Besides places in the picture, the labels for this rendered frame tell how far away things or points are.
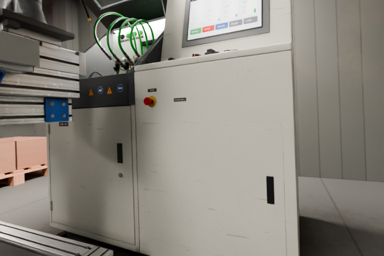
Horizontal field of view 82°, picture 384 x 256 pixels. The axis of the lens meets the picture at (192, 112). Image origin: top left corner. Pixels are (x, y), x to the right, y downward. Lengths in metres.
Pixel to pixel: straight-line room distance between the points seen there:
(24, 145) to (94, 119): 2.03
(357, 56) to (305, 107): 0.69
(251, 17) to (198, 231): 1.02
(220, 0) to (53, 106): 0.96
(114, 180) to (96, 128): 0.29
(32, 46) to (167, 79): 0.52
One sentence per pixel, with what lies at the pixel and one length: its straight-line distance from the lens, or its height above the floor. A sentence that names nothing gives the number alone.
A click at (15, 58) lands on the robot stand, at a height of 0.89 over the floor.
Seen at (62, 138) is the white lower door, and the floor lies 0.61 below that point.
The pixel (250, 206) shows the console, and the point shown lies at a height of 0.38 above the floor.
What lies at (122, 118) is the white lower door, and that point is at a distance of 1.16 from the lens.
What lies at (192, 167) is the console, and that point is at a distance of 0.97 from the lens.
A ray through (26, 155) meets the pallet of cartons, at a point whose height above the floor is 0.30.
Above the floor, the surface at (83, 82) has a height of 0.93.
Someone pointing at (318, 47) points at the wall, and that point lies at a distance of 2.80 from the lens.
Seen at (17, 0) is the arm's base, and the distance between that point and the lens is 0.93.
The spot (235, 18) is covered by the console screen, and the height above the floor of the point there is 1.22.
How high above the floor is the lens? 0.74
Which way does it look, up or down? level
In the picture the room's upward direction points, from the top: 2 degrees counter-clockwise
